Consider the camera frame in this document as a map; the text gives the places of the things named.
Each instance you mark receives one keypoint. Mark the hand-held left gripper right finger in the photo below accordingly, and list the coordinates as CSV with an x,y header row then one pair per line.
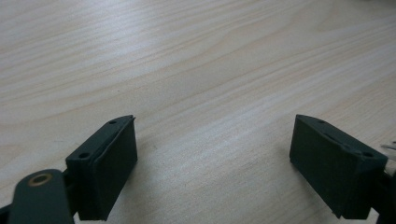
x,y
330,168

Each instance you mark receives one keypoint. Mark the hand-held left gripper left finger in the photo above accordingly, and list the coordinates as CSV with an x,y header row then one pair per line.
x,y
106,168

